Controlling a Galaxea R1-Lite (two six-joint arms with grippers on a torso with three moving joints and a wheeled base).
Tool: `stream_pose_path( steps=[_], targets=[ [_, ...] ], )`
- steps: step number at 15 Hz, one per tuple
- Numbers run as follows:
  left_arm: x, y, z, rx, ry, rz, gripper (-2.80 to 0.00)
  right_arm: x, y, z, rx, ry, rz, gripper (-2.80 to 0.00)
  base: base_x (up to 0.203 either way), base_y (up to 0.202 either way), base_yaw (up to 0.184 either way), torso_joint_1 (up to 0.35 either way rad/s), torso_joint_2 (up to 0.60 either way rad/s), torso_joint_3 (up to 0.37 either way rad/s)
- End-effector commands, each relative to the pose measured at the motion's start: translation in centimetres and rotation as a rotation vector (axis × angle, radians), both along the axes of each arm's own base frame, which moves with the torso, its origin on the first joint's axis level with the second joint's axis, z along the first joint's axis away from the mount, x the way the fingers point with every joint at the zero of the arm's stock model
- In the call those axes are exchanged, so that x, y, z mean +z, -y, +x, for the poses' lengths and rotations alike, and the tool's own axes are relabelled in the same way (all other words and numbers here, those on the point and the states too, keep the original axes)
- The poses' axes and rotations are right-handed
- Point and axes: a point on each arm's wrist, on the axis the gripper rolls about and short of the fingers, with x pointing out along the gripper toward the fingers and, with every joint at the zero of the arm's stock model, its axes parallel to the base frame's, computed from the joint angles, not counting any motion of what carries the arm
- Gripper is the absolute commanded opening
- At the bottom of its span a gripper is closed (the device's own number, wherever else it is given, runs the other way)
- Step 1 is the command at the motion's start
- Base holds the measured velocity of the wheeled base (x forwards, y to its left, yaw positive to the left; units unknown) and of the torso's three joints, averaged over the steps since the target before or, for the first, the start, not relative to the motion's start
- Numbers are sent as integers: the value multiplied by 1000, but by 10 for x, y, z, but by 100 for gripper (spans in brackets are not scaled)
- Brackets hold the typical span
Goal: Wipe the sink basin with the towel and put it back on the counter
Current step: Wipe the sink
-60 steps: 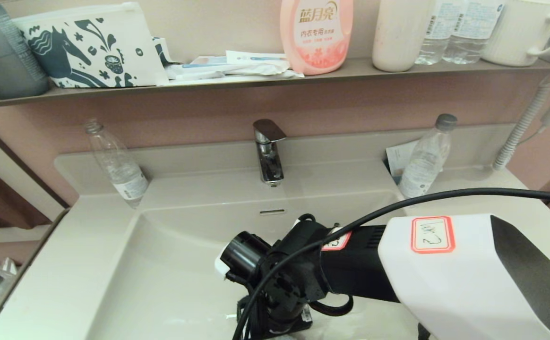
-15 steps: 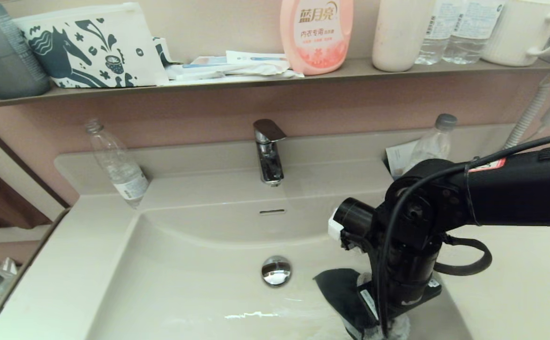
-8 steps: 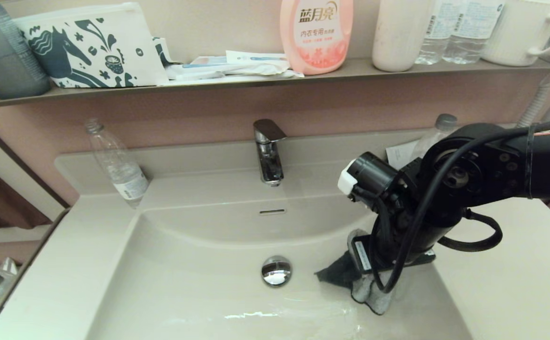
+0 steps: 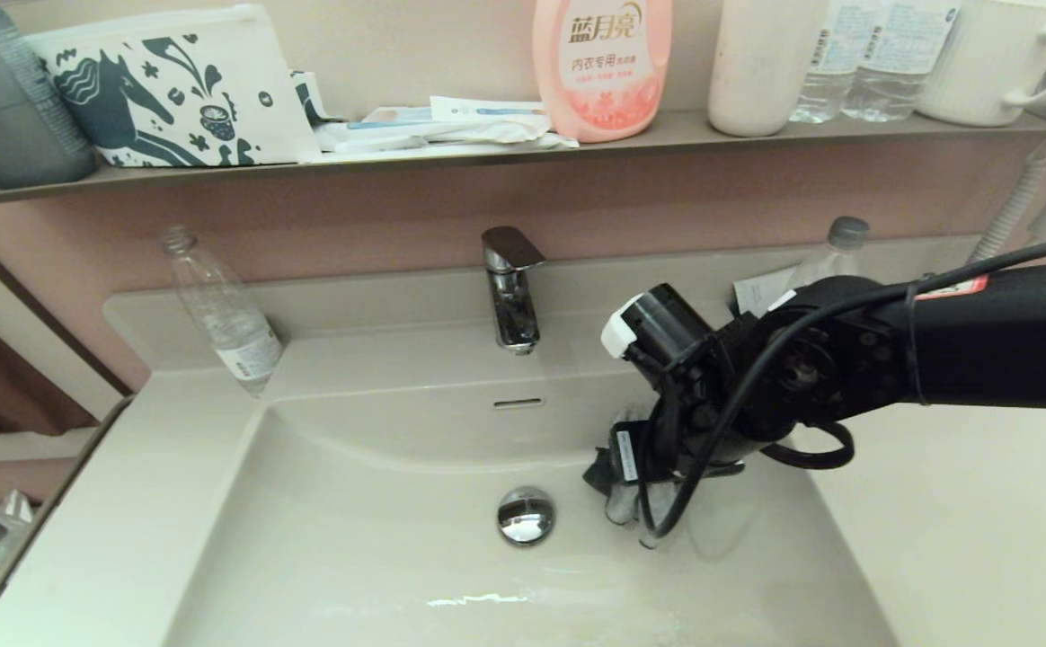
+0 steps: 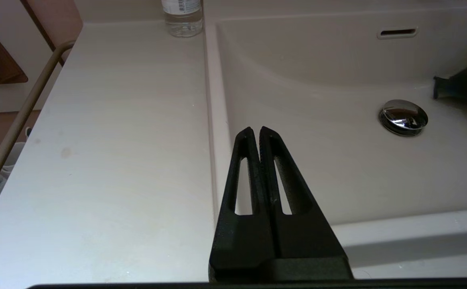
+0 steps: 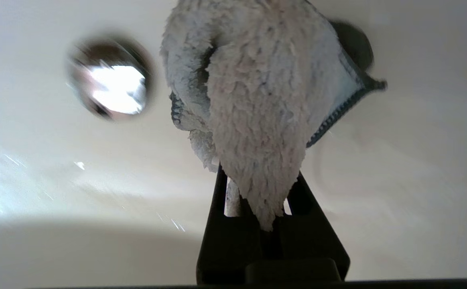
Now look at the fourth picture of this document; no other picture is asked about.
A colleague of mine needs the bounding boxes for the grey fluffy cleaning cloth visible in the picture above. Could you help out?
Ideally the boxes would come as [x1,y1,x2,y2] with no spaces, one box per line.
[582,409,695,540]

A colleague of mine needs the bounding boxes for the chrome faucet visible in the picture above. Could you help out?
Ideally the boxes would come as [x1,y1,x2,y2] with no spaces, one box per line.
[481,226,547,355]

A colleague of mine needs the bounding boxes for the white ceramic sink basin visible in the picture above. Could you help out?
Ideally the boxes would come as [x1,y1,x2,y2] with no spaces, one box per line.
[0,235,1046,647]

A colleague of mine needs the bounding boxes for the white paper card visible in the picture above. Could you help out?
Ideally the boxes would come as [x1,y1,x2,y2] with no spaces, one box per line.
[732,267,798,315]

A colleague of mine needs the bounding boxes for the clear bottle with grey cap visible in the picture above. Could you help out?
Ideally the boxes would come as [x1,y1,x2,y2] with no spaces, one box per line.
[788,216,872,293]

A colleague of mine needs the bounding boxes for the chrome drain stopper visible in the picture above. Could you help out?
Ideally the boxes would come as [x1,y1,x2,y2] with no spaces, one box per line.
[497,486,556,545]

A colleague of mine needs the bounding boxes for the white tall tumbler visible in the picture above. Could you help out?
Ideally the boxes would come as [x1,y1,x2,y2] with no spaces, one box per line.
[708,0,825,137]

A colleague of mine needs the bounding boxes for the pink detergent bottle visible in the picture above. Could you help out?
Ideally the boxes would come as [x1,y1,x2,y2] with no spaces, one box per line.
[532,0,673,144]

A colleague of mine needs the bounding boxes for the clear labelled water bottle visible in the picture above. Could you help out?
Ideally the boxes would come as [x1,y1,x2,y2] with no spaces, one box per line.
[842,0,960,122]
[788,0,883,124]

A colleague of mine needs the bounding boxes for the white packet with blue stripe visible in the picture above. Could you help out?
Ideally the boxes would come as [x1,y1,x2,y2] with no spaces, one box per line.
[430,95,549,121]

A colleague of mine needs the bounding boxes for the crumpled white plastic packet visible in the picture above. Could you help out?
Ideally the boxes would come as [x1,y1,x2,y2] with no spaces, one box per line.
[316,108,580,154]

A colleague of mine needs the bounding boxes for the white ribbed mug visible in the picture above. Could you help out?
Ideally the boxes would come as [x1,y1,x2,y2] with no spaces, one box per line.
[917,0,1046,127]

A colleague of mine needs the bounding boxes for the clear uncapped plastic bottle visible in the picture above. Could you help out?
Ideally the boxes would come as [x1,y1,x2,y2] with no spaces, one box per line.
[160,225,284,396]

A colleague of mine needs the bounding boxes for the white pouch with horse print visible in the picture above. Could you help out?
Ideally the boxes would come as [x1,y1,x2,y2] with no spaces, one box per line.
[24,4,324,168]

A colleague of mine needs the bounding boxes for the dark grey bottle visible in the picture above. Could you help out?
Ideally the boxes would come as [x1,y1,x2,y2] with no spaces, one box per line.
[0,0,97,190]

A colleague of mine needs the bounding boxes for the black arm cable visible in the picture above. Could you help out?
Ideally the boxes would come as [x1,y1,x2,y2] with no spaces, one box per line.
[635,232,1046,542]

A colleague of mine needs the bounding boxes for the black and white wrist camera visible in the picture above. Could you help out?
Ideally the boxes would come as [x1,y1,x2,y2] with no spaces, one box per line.
[601,284,714,371]

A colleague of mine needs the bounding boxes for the grey wall shelf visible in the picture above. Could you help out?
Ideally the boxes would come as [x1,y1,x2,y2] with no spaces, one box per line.
[0,110,1046,209]

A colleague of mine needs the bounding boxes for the white coiled cord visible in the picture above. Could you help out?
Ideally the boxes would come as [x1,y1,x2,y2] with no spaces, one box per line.
[972,148,1046,263]

